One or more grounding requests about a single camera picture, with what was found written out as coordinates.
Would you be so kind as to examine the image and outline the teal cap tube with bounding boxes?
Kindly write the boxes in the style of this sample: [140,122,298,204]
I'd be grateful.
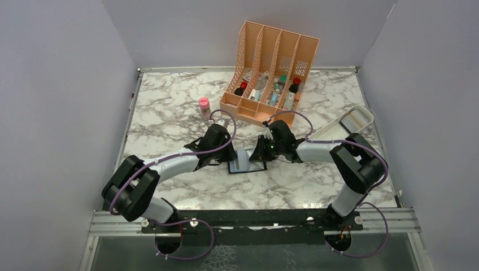
[273,75,287,95]

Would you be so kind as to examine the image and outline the pink cartoon bottle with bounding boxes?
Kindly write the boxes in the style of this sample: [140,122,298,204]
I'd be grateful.
[198,97,211,121]

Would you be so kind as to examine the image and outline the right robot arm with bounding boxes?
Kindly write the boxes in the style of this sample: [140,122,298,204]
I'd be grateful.
[249,120,389,230]

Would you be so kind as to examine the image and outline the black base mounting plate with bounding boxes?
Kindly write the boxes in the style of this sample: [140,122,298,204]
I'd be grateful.
[141,209,363,246]

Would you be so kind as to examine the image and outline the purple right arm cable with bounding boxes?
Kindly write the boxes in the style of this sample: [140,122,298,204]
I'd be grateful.
[263,110,390,260]

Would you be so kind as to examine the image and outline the white plastic tray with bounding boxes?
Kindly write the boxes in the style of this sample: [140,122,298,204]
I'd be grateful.
[308,105,374,144]

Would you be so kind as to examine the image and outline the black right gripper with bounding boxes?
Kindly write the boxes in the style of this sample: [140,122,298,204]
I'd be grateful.
[249,135,284,162]

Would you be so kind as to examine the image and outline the black leather card holder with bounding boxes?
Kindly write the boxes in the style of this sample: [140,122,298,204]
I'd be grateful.
[228,148,267,174]

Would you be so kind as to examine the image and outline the aluminium table frame rail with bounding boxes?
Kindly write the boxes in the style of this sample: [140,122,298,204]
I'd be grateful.
[80,206,431,270]

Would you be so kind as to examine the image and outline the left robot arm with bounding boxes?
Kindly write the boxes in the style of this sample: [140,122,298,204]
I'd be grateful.
[101,124,236,232]

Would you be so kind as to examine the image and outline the peach desk organizer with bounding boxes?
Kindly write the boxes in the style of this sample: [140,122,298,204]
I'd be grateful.
[220,21,320,126]

